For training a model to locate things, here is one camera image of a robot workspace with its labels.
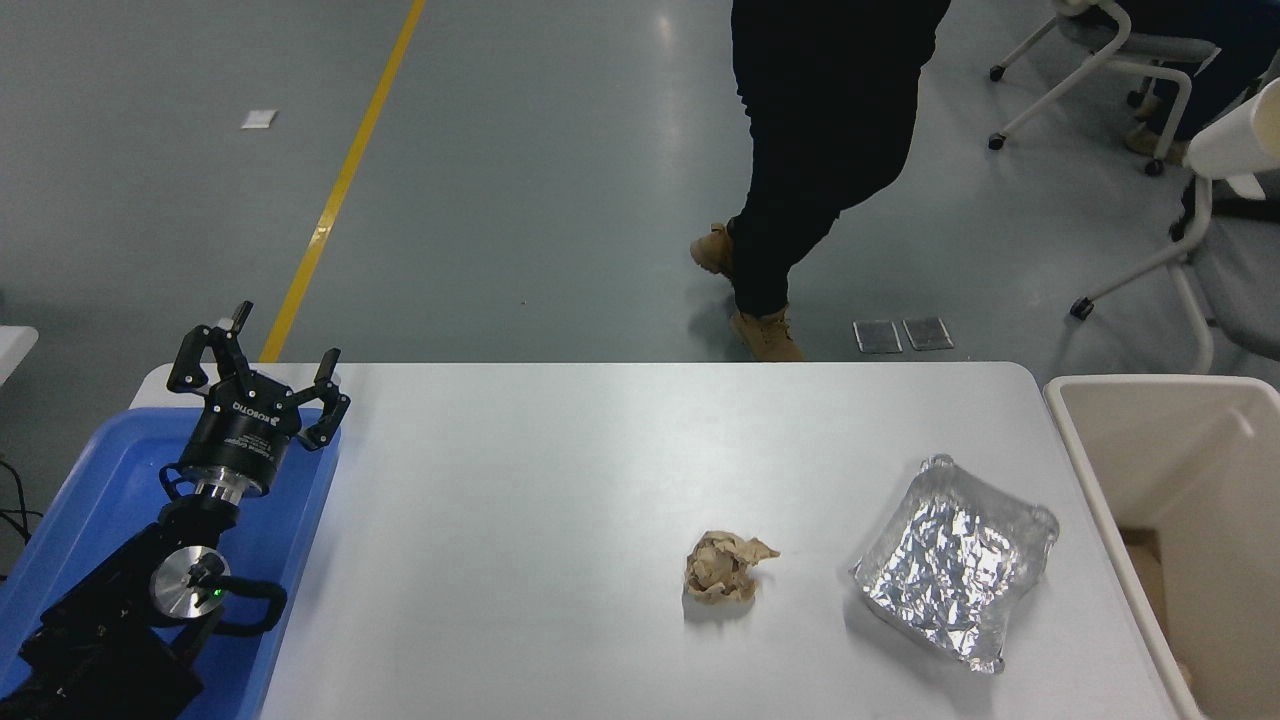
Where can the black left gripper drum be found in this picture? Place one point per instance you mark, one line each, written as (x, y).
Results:
(242, 432)

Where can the white paper cup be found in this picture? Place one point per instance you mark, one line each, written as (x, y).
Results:
(1235, 135)

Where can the blue plastic tray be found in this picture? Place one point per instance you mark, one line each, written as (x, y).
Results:
(292, 520)

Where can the small white side table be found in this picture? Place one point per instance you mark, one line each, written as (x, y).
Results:
(14, 350)

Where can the white paper scrap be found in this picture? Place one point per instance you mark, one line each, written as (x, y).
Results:
(258, 119)

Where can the crumpled tan paper ball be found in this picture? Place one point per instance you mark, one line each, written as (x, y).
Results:
(720, 570)

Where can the metal floor plate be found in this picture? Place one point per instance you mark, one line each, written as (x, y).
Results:
(877, 336)
(928, 334)

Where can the person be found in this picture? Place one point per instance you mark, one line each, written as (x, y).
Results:
(1245, 35)
(820, 120)

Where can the silver foil tray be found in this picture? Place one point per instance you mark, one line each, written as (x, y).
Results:
(948, 565)

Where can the large pale bin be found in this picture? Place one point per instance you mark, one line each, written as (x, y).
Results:
(1180, 450)

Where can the white frame office chair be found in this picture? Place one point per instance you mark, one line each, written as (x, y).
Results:
(1160, 47)
(1250, 300)

